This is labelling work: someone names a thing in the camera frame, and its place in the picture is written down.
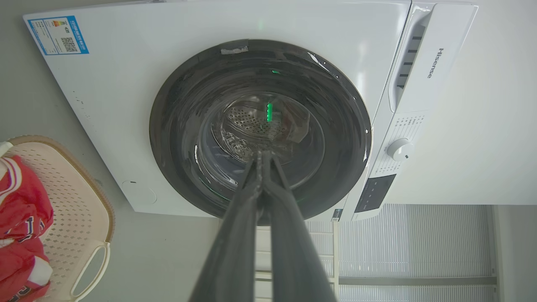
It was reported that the beige perforated plastic laundry basket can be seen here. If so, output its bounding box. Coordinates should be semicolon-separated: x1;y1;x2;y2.
0;135;115;302

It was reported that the dark round washing machine door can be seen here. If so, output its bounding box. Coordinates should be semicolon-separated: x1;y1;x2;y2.
149;39;373;221

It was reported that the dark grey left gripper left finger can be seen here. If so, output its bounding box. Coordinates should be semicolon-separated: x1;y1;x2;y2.
188;150;263;302

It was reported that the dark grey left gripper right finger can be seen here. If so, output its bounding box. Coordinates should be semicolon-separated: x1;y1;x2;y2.
261;152;338;302

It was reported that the red and white jersey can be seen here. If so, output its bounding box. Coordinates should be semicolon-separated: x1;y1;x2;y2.
0;156;55;302

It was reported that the white washing machine dial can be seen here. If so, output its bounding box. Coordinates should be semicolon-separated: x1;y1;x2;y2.
386;138;414;162

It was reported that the white Hisense washing machine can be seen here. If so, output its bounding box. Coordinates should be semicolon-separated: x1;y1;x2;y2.
23;0;479;222

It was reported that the blue energy label sticker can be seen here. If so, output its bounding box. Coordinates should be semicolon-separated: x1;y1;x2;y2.
27;16;89;56

